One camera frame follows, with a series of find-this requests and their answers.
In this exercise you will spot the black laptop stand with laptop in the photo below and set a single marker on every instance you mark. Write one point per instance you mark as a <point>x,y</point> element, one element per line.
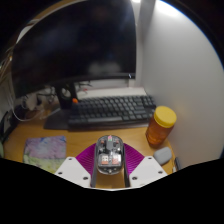
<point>7,125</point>

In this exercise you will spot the silver pen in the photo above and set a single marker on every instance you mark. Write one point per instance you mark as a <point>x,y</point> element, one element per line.
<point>177,164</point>

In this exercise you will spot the white power strip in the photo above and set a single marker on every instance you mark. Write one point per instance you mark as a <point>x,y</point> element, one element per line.
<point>33,100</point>

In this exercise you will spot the dark grey mechanical keyboard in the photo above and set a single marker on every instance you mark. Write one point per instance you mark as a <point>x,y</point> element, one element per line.
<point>111,110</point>

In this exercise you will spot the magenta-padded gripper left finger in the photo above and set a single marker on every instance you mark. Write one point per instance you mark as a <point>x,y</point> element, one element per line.
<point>71,170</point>

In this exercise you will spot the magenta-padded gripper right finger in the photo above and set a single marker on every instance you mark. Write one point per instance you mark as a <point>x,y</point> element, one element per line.
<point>148,170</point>

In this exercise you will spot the orange jar with yellow lid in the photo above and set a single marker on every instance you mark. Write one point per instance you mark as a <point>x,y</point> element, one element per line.
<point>159,131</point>

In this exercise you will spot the black computer monitor with stand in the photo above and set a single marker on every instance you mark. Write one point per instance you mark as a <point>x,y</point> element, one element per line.
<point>76,40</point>

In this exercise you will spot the white earbuds case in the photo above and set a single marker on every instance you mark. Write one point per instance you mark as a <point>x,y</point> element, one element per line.
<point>162,155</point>

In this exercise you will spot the white flat box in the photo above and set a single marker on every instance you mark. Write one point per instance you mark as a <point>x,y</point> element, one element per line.
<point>113,92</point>

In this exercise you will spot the flower landscape print mouse pad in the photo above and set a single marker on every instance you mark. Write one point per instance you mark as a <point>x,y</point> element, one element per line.
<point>45,151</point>

